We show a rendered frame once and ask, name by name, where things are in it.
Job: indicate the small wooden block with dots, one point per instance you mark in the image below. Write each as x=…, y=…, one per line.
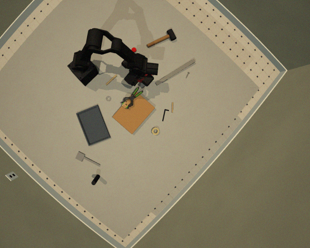
x=126, y=104

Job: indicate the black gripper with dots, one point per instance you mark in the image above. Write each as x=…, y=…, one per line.
x=147, y=79

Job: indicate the black-headed mallet with wooden handle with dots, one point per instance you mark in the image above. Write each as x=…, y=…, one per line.
x=170, y=35

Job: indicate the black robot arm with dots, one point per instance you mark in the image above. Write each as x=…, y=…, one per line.
x=136, y=62

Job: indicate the light wooden board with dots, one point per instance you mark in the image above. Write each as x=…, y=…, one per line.
x=132, y=118

